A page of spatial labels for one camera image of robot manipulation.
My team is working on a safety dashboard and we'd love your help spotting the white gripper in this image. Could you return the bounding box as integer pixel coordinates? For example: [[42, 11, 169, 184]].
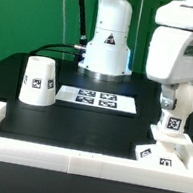
[[145, 26, 193, 110]]

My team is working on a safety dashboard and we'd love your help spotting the white lamp bulb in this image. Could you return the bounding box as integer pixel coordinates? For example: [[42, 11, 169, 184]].
[[157, 83, 193, 136]]

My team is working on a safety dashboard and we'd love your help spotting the white lamp base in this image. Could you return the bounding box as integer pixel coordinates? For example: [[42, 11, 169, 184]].
[[135, 125, 193, 169]]

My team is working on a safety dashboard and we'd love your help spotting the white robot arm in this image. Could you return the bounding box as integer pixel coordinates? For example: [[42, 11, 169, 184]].
[[79, 0, 193, 110]]

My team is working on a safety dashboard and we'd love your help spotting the white lamp shade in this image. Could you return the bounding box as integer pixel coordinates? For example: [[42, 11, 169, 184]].
[[18, 56, 56, 107]]

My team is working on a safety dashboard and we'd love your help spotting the white marker sheet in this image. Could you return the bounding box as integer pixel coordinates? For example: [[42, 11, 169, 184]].
[[56, 85, 137, 115]]

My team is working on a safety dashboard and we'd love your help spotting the white U-shaped fence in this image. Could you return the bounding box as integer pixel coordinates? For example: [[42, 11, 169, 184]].
[[0, 102, 193, 193]]

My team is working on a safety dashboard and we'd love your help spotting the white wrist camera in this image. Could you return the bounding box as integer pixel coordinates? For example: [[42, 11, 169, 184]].
[[155, 0, 193, 31]]

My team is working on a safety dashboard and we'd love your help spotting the black cable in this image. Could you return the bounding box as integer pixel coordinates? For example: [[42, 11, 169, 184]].
[[28, 38, 88, 65]]

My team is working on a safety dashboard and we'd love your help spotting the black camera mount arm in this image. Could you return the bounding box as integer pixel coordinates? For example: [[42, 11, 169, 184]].
[[78, 0, 87, 46]]

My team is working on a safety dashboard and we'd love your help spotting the white cable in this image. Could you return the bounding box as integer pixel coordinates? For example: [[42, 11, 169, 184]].
[[52, 0, 75, 61]]

